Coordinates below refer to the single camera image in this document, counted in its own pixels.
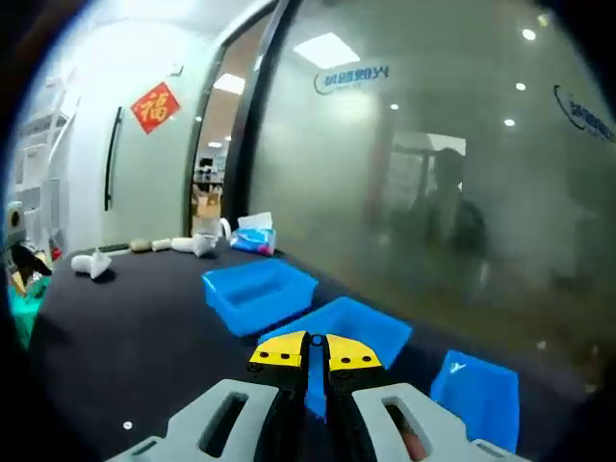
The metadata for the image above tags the white curved plastic object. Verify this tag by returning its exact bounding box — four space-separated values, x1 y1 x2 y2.
171 233 220 260

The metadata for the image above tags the cardboard box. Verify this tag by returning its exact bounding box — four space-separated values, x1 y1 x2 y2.
192 185 225 218

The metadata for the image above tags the large white plastic object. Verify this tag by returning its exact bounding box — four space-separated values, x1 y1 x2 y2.
70 247 114 280

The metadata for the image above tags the blue plastic bin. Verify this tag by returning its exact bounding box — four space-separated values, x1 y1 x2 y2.
429 348 521 454
257 295 414 424
200 259 320 338

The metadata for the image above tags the black door handle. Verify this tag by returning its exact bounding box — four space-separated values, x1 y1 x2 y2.
104 105 124 212

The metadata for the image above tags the red diamond paper decoration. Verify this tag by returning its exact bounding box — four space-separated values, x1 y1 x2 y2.
129 81 183 136

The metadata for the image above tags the blue floral tissue pack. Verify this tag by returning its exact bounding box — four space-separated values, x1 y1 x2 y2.
229 211 278 257

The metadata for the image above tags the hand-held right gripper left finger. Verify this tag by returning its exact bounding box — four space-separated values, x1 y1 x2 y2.
108 329 312 462

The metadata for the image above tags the white shelving rack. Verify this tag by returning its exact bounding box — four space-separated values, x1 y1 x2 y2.
13 71 81 251

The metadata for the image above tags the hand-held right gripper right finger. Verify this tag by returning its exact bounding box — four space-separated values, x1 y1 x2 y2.
322 332 528 462

